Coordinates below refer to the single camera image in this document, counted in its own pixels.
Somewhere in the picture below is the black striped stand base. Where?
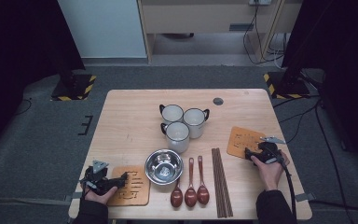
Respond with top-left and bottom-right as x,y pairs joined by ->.
263,71 -> 311,100
50,74 -> 97,102

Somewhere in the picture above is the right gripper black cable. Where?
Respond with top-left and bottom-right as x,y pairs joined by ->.
268,145 -> 297,224

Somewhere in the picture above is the white cabinet panel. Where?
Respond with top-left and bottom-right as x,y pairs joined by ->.
57,0 -> 147,59

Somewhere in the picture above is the white enamel mug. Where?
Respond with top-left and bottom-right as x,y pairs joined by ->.
182,107 -> 211,139
160,120 -> 191,154
158,104 -> 185,124

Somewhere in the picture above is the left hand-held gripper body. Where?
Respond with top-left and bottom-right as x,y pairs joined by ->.
79,160 -> 119,196

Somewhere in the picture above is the black curtain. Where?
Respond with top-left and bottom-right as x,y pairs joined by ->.
281,0 -> 358,175
0,0 -> 87,160

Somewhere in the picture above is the light wooden desk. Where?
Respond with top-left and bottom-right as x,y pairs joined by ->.
136,0 -> 304,64

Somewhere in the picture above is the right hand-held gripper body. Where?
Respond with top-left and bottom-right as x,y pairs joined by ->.
252,135 -> 287,165

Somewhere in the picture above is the white power strip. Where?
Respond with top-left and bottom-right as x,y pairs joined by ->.
249,0 -> 273,7

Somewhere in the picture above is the long black floor cable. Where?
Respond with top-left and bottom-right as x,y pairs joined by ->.
314,99 -> 355,224

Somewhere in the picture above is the carved wooden coaster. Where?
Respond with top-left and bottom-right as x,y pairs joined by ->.
227,125 -> 267,160
106,165 -> 151,207

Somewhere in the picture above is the steel bowl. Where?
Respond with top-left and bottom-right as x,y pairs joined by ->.
145,148 -> 185,187

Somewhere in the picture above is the person's right hand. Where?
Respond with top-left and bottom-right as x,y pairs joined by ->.
250,151 -> 291,191

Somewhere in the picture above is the person's left hand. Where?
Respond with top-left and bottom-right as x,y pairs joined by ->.
83,186 -> 119,205

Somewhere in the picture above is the grey tape strip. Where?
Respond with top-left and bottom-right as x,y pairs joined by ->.
294,192 -> 316,203
64,190 -> 87,203

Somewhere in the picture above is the black hanging power cable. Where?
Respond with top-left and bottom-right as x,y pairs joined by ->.
242,0 -> 285,66

